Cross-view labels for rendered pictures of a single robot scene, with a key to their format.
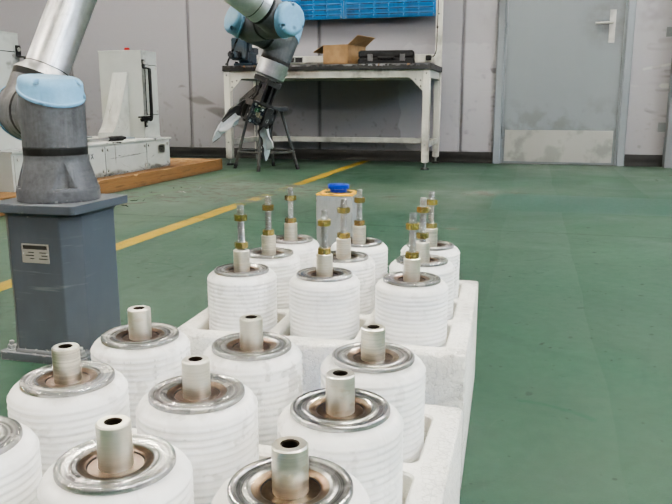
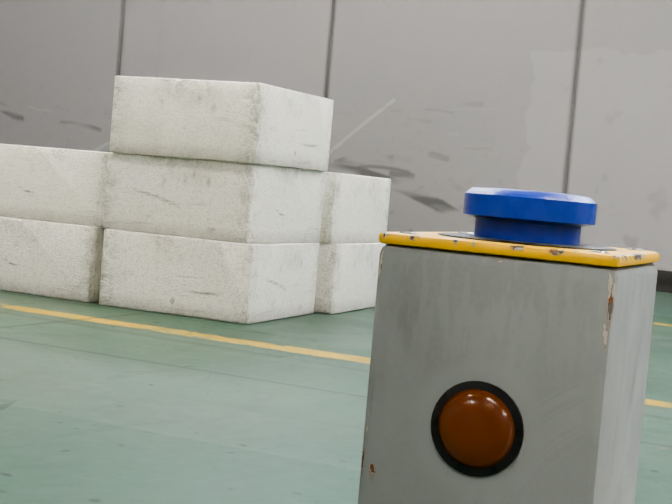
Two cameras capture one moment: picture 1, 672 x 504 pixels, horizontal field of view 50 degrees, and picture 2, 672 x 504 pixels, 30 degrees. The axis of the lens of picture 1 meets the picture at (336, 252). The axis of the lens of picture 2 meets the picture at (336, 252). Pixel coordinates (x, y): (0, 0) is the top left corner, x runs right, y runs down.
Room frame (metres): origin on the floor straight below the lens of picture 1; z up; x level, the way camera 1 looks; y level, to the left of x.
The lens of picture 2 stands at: (1.35, 0.38, 0.33)
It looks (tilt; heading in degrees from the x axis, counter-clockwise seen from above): 3 degrees down; 280
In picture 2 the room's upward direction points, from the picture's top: 5 degrees clockwise
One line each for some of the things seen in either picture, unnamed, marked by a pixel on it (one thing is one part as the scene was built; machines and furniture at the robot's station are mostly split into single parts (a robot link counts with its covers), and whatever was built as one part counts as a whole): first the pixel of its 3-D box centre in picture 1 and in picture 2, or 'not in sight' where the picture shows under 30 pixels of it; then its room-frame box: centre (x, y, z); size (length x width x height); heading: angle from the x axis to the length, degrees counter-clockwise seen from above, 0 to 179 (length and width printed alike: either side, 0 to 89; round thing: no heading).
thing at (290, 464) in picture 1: (290, 469); not in sight; (0.40, 0.03, 0.26); 0.02 x 0.02 x 0.03
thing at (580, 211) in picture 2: (338, 189); (527, 224); (1.36, 0.00, 0.32); 0.04 x 0.04 x 0.02
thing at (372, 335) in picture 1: (373, 344); not in sight; (0.62, -0.03, 0.26); 0.02 x 0.02 x 0.03
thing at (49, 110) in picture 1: (51, 110); not in sight; (1.38, 0.53, 0.47); 0.13 x 0.12 x 0.14; 39
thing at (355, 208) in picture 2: not in sight; (296, 203); (2.06, -2.98, 0.27); 0.39 x 0.39 x 0.18; 77
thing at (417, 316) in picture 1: (410, 345); not in sight; (0.92, -0.10, 0.16); 0.10 x 0.10 x 0.18
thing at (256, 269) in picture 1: (241, 270); not in sight; (0.97, 0.13, 0.25); 0.08 x 0.08 x 0.01
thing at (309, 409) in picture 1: (340, 409); not in sight; (0.51, 0.00, 0.25); 0.08 x 0.08 x 0.01
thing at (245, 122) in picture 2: not in sight; (224, 125); (2.17, -2.57, 0.45); 0.39 x 0.39 x 0.18; 76
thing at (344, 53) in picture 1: (344, 52); not in sight; (5.88, -0.06, 0.87); 0.40 x 0.30 x 0.23; 61
